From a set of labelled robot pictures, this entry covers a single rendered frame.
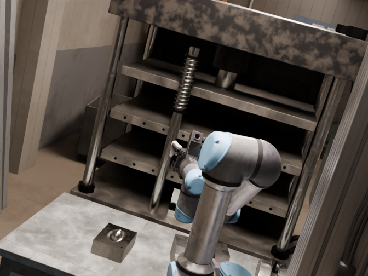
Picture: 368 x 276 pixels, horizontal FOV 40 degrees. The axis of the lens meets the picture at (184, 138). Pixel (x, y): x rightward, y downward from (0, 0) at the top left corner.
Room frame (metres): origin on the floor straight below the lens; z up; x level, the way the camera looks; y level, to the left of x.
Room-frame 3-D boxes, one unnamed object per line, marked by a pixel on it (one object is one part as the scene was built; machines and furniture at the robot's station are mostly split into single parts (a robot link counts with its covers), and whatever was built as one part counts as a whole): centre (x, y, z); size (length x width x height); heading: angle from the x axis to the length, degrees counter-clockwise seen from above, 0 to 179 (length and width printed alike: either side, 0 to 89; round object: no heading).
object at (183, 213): (1.62, -0.09, 1.34); 0.11 x 0.08 x 0.11; 104
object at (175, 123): (2.69, 0.07, 1.10); 0.05 x 0.05 x 1.30
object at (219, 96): (3.06, -0.16, 1.52); 1.10 x 0.70 x 0.05; 82
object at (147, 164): (3.05, -0.16, 1.02); 1.10 x 0.74 x 0.05; 82
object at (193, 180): (1.61, -0.07, 1.43); 0.11 x 0.08 x 0.09; 14
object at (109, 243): (2.14, 0.19, 0.84); 0.20 x 0.15 x 0.07; 172
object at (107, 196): (3.00, -0.15, 0.76); 1.30 x 0.84 x 0.06; 82
